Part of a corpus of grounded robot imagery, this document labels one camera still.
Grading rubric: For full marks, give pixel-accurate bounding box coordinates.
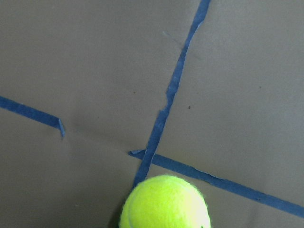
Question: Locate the yellow tennis ball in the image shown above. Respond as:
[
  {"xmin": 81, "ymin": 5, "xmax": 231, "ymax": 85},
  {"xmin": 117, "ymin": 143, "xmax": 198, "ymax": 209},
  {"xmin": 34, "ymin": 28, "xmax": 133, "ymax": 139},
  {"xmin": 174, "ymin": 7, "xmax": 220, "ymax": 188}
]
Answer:
[{"xmin": 119, "ymin": 175, "xmax": 211, "ymax": 228}]

